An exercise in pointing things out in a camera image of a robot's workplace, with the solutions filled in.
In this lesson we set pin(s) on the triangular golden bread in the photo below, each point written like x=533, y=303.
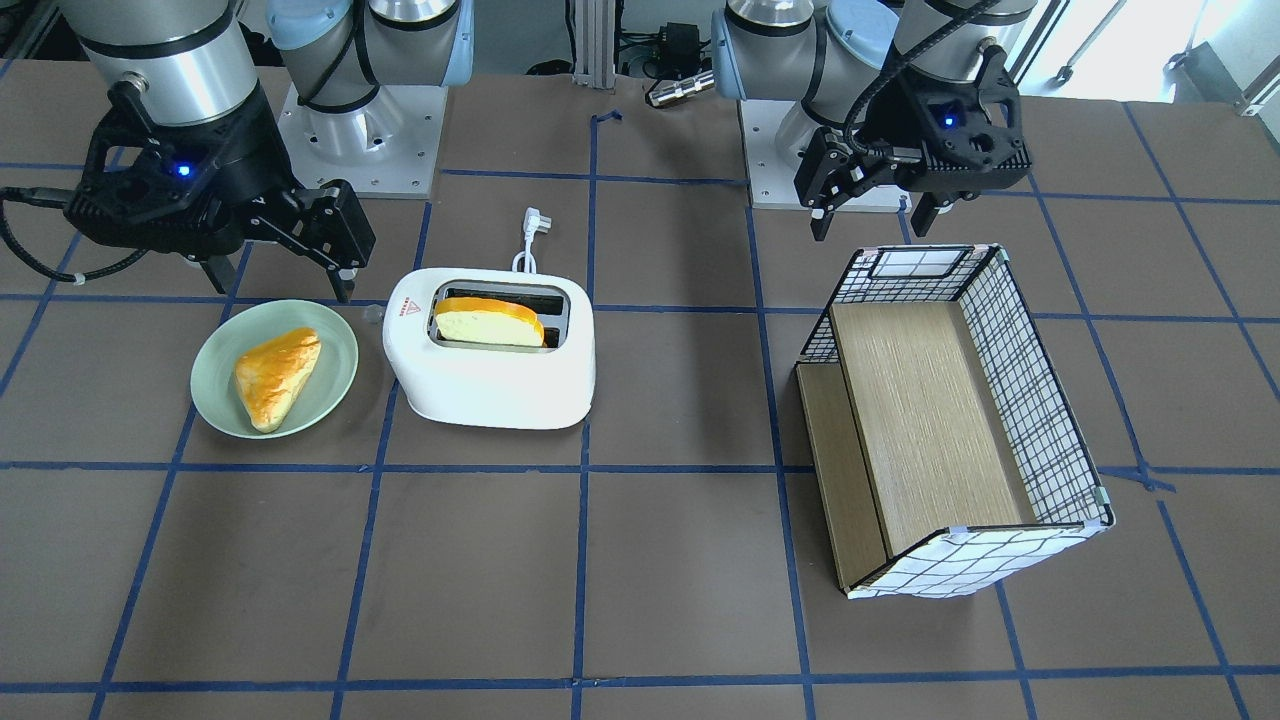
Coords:
x=270, y=376

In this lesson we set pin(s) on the bread slice in toaster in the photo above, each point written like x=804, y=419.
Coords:
x=488, y=322

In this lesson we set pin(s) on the black power adapter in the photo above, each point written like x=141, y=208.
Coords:
x=678, y=49

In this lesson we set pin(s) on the silver metal cylinder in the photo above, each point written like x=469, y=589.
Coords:
x=666, y=93

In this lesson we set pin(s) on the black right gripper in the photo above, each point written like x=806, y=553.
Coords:
x=252, y=172

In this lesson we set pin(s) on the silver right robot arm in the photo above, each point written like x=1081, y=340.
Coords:
x=191, y=62

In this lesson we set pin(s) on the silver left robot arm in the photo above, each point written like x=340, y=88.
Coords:
x=834, y=58

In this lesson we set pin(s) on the grid-patterned fabric wooden box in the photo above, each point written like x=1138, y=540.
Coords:
x=946, y=451

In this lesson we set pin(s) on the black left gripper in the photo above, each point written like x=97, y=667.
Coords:
x=893, y=128

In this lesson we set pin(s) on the light green plate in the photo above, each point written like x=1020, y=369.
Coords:
x=212, y=385

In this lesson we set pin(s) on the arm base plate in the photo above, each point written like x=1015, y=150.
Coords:
x=773, y=135
x=386, y=150

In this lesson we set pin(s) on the aluminium profile post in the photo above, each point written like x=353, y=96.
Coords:
x=594, y=32

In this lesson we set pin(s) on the white two-slot toaster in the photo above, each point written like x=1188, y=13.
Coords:
x=546, y=386

